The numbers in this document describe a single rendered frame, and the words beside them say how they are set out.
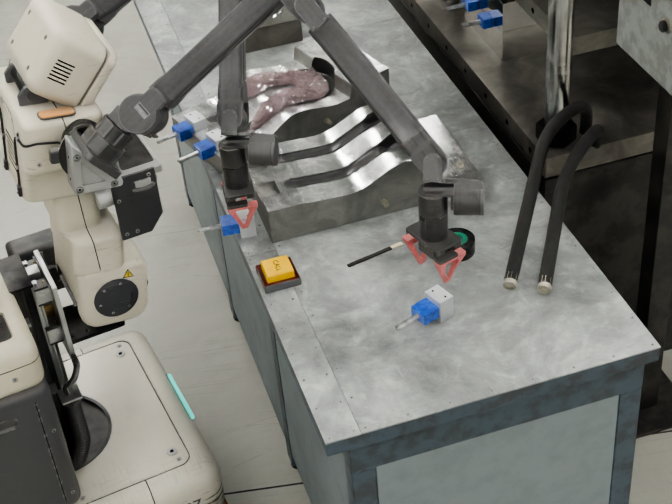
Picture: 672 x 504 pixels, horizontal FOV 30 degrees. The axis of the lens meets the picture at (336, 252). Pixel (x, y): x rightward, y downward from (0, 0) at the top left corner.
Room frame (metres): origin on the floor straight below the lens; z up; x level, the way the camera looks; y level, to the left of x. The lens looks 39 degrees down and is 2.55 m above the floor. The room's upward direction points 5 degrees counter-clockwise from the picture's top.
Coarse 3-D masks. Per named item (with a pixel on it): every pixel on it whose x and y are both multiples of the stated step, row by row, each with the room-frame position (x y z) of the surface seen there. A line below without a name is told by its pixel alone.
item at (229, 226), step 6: (240, 210) 2.30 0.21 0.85; (246, 210) 2.30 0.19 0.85; (222, 216) 2.30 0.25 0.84; (228, 216) 2.30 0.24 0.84; (240, 216) 2.27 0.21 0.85; (246, 216) 2.27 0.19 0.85; (222, 222) 2.28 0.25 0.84; (228, 222) 2.27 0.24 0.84; (234, 222) 2.27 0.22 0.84; (252, 222) 2.27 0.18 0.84; (198, 228) 2.27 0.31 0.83; (204, 228) 2.27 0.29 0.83; (210, 228) 2.27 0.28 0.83; (216, 228) 2.27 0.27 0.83; (222, 228) 2.26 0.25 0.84; (228, 228) 2.26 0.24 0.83; (234, 228) 2.26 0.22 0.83; (240, 228) 2.26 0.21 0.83; (246, 228) 2.26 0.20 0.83; (252, 228) 2.27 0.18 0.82; (228, 234) 2.26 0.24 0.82; (240, 234) 2.28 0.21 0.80; (246, 234) 2.26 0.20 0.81; (252, 234) 2.27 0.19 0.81
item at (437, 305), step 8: (432, 288) 1.96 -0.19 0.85; (440, 288) 1.96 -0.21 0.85; (432, 296) 1.94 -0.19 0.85; (440, 296) 1.94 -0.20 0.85; (448, 296) 1.93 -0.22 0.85; (416, 304) 1.93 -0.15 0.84; (424, 304) 1.93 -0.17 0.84; (432, 304) 1.93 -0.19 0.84; (440, 304) 1.92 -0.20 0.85; (448, 304) 1.93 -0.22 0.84; (416, 312) 1.92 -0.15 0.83; (424, 312) 1.91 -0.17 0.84; (432, 312) 1.91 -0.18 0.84; (440, 312) 1.92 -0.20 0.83; (448, 312) 1.93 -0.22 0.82; (408, 320) 1.90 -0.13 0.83; (424, 320) 1.90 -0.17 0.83; (432, 320) 1.91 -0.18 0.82; (440, 320) 1.92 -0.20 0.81; (400, 328) 1.88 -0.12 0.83
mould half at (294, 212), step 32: (384, 128) 2.46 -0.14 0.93; (320, 160) 2.42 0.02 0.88; (352, 160) 2.40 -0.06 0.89; (384, 160) 2.34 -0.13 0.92; (448, 160) 2.41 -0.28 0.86; (256, 192) 2.34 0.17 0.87; (288, 192) 2.30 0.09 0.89; (320, 192) 2.29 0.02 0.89; (352, 192) 2.29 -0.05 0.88; (384, 192) 2.30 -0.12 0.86; (416, 192) 2.32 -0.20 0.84; (288, 224) 2.24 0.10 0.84; (320, 224) 2.26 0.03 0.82
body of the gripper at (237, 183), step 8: (224, 168) 2.27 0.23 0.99; (240, 168) 2.26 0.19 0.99; (224, 176) 2.27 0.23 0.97; (232, 176) 2.26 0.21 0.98; (240, 176) 2.26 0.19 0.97; (248, 176) 2.28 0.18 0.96; (224, 184) 2.29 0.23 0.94; (232, 184) 2.26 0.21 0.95; (240, 184) 2.26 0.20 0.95; (248, 184) 2.28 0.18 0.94; (224, 192) 2.26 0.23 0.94; (232, 192) 2.25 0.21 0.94; (240, 192) 2.25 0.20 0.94; (248, 192) 2.25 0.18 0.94; (232, 200) 2.24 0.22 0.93
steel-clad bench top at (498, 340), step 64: (192, 0) 3.46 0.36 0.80; (384, 0) 3.34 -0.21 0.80; (256, 64) 3.04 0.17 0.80; (384, 64) 2.98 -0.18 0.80; (448, 128) 2.63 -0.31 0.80; (512, 192) 2.34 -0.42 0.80; (256, 256) 2.19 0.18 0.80; (320, 256) 2.17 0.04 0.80; (384, 256) 2.15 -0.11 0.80; (576, 256) 2.09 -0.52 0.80; (320, 320) 1.96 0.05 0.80; (384, 320) 1.94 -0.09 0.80; (448, 320) 1.92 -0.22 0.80; (512, 320) 1.90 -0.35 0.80; (576, 320) 1.88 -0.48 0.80; (320, 384) 1.77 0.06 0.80; (384, 384) 1.75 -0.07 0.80; (448, 384) 1.74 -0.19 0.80; (512, 384) 1.72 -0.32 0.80
